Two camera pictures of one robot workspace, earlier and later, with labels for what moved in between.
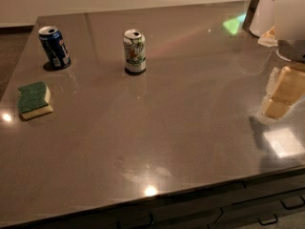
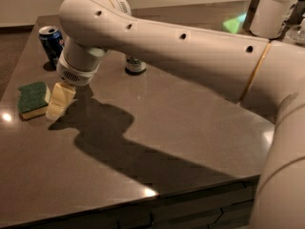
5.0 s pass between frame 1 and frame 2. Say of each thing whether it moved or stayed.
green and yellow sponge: stayed
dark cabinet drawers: stayed
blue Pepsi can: stayed
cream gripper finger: moved
